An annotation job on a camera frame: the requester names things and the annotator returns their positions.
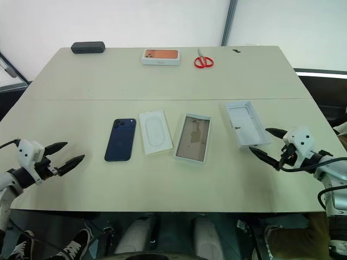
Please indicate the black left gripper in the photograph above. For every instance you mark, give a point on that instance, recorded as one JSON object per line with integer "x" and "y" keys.
{"x": 44, "y": 168}

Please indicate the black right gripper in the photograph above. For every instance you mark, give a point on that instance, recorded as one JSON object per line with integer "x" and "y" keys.
{"x": 288, "y": 156}

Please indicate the dark blue smartphone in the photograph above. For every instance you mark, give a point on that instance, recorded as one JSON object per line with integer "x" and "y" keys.
{"x": 120, "y": 140}

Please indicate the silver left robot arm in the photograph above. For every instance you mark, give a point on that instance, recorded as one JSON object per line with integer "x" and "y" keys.
{"x": 11, "y": 181}

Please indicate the white box lid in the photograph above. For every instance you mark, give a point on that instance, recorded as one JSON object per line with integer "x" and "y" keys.
{"x": 248, "y": 124}

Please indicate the white phone box base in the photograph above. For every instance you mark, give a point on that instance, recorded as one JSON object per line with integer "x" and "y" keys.
{"x": 193, "y": 139}

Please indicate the closed orange-print phone box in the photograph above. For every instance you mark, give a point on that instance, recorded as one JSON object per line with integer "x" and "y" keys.
{"x": 161, "y": 56}

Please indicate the dark cabinet with white strip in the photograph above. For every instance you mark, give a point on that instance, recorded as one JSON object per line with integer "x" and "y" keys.
{"x": 322, "y": 86}

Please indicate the black and white sneaker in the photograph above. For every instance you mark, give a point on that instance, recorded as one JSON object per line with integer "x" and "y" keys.
{"x": 74, "y": 243}
{"x": 21, "y": 245}

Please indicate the white cardboard insert tray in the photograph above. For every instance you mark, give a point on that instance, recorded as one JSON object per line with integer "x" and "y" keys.
{"x": 155, "y": 132}

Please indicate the brown trouser leg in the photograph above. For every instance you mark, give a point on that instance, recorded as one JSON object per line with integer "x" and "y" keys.
{"x": 298, "y": 238}

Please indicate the small black flat object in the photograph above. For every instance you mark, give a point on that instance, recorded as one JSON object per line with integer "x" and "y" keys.
{"x": 236, "y": 50}

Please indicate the white left robot leg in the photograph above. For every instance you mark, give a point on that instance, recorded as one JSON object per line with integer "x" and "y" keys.
{"x": 137, "y": 234}

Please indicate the black oblong case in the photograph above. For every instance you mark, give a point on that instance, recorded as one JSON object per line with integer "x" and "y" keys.
{"x": 88, "y": 47}

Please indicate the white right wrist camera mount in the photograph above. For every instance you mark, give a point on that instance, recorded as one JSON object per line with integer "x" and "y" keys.
{"x": 301, "y": 136}

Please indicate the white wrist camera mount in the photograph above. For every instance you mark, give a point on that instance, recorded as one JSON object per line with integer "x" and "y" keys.
{"x": 301, "y": 136}
{"x": 28, "y": 151}

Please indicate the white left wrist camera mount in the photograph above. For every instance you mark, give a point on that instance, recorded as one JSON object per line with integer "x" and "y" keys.
{"x": 28, "y": 151}

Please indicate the dark metal door frame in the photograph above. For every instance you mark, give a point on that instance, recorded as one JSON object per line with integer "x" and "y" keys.
{"x": 12, "y": 71}

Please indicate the grey metal post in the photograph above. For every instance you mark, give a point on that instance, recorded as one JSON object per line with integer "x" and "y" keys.
{"x": 229, "y": 21}

